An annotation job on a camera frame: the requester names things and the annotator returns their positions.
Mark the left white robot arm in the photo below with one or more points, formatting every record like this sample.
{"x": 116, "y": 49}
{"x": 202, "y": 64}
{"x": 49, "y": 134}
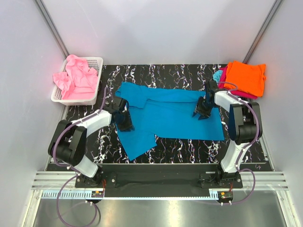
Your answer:
{"x": 69, "y": 140}

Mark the magenta folded t-shirt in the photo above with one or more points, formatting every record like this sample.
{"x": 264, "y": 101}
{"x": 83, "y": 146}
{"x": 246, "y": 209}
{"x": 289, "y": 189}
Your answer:
{"x": 235, "y": 92}

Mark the pink t-shirt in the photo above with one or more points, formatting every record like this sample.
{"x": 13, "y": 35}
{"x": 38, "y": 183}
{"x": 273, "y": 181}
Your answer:
{"x": 79, "y": 81}

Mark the aluminium rail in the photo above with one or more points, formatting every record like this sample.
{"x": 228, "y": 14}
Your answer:
{"x": 63, "y": 185}

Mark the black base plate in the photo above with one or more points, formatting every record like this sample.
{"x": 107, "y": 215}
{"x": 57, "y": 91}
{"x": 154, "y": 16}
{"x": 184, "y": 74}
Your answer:
{"x": 161, "y": 180}

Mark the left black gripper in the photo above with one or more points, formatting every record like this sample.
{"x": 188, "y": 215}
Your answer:
{"x": 128, "y": 125}

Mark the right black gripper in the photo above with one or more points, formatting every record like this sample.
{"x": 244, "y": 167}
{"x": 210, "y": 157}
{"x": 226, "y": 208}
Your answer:
{"x": 204, "y": 114}

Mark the white plastic basket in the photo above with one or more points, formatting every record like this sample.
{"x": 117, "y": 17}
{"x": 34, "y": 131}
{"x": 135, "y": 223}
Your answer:
{"x": 93, "y": 62}

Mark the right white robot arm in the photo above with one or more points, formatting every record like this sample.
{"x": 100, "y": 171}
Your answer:
{"x": 244, "y": 125}

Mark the light blue folded t-shirt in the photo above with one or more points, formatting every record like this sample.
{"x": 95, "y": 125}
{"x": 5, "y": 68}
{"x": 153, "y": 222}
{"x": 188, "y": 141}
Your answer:
{"x": 217, "y": 75}

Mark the orange folded t-shirt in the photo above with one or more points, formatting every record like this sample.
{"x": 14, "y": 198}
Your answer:
{"x": 248, "y": 78}

